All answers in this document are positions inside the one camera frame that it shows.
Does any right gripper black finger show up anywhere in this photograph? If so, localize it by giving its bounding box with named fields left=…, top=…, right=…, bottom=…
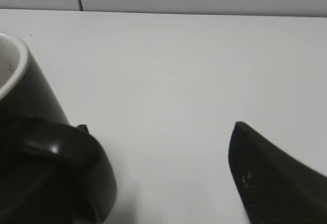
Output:
left=228, top=121, right=326, bottom=223

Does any black mug white interior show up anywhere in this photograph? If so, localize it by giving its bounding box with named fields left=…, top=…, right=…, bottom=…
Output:
left=1, top=33, right=117, bottom=223

